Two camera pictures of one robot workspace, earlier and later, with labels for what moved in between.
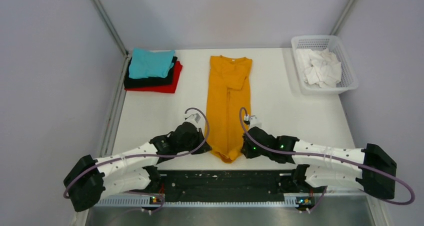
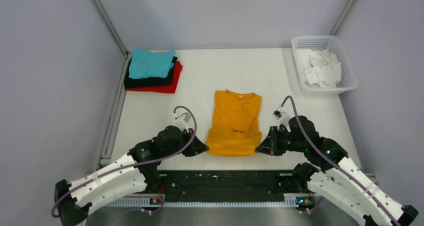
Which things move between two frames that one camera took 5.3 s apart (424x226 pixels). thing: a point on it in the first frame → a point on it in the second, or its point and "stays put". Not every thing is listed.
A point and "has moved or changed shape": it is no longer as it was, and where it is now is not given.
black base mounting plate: x=229 y=186 stays put
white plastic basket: x=323 y=65 stays put
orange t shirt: x=228 y=106 has moved or changed shape
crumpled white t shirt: x=321 y=67 stays put
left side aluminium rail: x=109 y=141 stays put
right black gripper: x=246 y=150 → x=270 y=146
